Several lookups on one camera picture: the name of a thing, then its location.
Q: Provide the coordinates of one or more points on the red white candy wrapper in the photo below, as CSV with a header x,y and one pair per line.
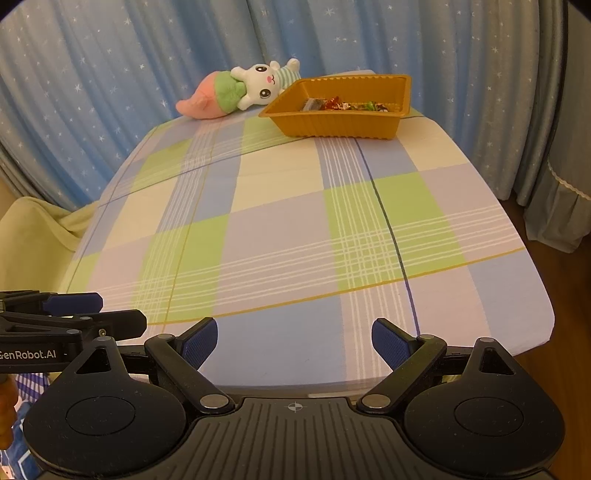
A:
x,y
336,104

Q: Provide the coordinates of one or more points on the checkered pastel tablecloth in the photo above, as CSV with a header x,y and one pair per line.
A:
x,y
295,246

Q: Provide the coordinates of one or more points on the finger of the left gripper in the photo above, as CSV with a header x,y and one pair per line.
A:
x,y
50,303
97,325

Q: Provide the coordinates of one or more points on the grey lace-trimmed curtain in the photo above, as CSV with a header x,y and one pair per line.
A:
x,y
553,181

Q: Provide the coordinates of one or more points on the white bunny carrot plush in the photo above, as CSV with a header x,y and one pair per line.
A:
x,y
223,92

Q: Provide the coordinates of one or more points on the pale green cushion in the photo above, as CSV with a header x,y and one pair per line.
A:
x,y
38,241

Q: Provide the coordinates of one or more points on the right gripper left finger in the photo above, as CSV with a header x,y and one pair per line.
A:
x,y
179,358

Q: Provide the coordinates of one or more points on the orange plastic tray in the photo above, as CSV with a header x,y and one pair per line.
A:
x,y
394,91

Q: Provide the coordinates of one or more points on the clear black seaweed packet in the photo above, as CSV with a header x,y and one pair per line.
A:
x,y
314,104

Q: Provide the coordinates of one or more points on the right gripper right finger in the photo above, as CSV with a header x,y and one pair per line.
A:
x,y
410,359

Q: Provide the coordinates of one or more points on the blue star curtain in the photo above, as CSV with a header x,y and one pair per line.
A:
x,y
82,82

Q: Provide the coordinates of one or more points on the person's left hand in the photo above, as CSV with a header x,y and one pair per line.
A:
x,y
8,415

